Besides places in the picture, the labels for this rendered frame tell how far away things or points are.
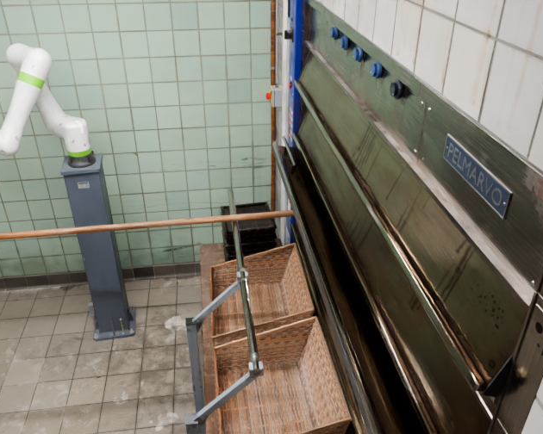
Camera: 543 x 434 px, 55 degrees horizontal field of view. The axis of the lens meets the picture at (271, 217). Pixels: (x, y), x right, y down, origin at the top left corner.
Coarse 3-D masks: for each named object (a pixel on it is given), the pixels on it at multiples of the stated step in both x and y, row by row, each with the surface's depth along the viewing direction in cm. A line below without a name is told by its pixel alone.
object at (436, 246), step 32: (320, 64) 216; (320, 96) 206; (352, 128) 169; (352, 160) 163; (384, 160) 143; (384, 192) 139; (416, 192) 124; (384, 224) 132; (416, 224) 121; (448, 224) 110; (416, 256) 118; (448, 256) 107; (416, 288) 111; (448, 288) 105; (480, 288) 96; (448, 320) 102; (480, 320) 94; (512, 320) 87; (480, 352) 92; (512, 352) 85; (480, 384) 88
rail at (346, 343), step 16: (272, 144) 254; (288, 176) 222; (304, 224) 189; (320, 272) 164; (336, 304) 151; (336, 320) 145; (352, 352) 135; (352, 368) 131; (368, 400) 122; (368, 416) 119; (384, 432) 115
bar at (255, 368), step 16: (240, 256) 216; (240, 272) 207; (240, 288) 199; (192, 320) 215; (192, 336) 217; (192, 352) 222; (256, 352) 170; (192, 368) 226; (256, 368) 164; (240, 384) 168; (224, 400) 171; (192, 416) 175; (208, 416) 175; (192, 432) 175
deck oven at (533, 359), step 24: (504, 144) 83; (384, 240) 144; (528, 312) 80; (528, 336) 80; (528, 360) 81; (504, 384) 88; (528, 384) 81; (504, 408) 89; (528, 408) 81; (504, 432) 89
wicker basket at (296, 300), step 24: (216, 264) 284; (288, 264) 286; (216, 288) 290; (264, 288) 290; (288, 288) 279; (216, 312) 274; (240, 312) 274; (264, 312) 274; (288, 312) 273; (312, 312) 237; (216, 336) 238
